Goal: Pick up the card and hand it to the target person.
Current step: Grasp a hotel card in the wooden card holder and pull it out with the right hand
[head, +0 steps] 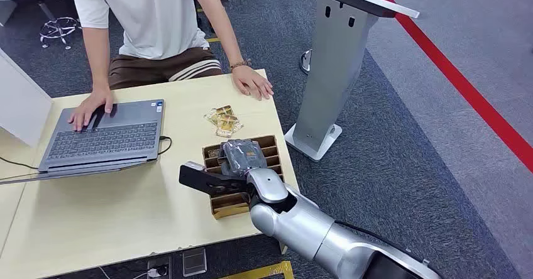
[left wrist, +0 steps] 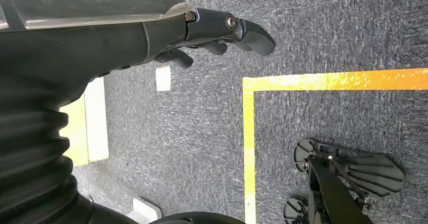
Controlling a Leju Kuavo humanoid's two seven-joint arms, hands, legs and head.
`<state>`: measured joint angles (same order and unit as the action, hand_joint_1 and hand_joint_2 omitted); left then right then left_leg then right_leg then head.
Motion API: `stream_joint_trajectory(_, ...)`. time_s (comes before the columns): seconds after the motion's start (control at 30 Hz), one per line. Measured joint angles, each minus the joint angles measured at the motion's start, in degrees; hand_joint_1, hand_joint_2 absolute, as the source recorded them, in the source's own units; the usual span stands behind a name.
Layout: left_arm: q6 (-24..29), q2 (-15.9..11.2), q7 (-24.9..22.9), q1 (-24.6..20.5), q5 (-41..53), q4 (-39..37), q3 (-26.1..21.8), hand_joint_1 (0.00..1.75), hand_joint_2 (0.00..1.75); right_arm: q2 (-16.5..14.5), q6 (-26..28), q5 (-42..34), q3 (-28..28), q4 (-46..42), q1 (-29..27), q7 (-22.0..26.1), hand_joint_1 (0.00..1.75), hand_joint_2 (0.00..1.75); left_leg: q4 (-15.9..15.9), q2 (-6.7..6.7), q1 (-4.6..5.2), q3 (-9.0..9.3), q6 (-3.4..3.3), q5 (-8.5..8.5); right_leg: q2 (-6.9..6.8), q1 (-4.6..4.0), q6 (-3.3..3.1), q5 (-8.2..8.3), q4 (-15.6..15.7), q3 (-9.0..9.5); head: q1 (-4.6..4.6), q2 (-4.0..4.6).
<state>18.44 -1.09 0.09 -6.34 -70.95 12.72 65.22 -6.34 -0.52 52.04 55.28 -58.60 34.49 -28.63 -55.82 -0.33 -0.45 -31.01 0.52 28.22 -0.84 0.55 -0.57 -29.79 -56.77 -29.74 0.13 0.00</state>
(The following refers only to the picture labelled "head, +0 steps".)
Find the person's right hand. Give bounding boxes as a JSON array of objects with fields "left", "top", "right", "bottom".
[{"left": 67, "top": 88, "right": 114, "bottom": 133}]

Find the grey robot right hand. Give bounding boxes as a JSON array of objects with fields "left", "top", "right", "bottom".
[{"left": 218, "top": 139, "right": 268, "bottom": 177}]

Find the person's left hand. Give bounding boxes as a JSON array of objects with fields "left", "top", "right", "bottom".
[{"left": 231, "top": 65, "right": 275, "bottom": 101}]

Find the wooden card organizer box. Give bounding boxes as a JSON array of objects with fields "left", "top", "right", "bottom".
[{"left": 202, "top": 134, "right": 285, "bottom": 221}]

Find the person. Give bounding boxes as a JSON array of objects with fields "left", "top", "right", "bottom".
[{"left": 67, "top": 0, "right": 275, "bottom": 132}]

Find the grey laptop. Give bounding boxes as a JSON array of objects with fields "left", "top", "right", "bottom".
[{"left": 37, "top": 99, "right": 166, "bottom": 174}]

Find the round metal stand base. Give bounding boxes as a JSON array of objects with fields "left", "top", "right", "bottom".
[{"left": 298, "top": 48, "right": 314, "bottom": 75}]

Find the white partition panel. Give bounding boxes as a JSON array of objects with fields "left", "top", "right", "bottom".
[{"left": 0, "top": 47, "right": 53, "bottom": 148}]

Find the grey kiosk stand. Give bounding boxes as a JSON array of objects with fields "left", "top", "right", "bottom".
[{"left": 283, "top": 0, "right": 421, "bottom": 163}]

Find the office chair with chrome base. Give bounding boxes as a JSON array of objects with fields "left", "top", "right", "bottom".
[{"left": 16, "top": 0, "right": 82, "bottom": 52}]

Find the clear floor cover plate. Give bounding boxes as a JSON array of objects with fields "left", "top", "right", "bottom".
[{"left": 182, "top": 247, "right": 208, "bottom": 278}]

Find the floor power socket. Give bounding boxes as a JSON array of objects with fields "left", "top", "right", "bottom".
[{"left": 146, "top": 256, "right": 172, "bottom": 279}]

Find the black laptop cable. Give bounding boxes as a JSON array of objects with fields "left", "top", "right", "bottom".
[{"left": 158, "top": 134, "right": 173, "bottom": 156}]

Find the black thin cable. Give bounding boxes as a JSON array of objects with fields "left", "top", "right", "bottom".
[{"left": 0, "top": 156, "right": 40, "bottom": 171}]

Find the white plug cable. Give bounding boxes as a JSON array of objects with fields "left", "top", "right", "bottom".
[{"left": 97, "top": 266, "right": 167, "bottom": 279}]

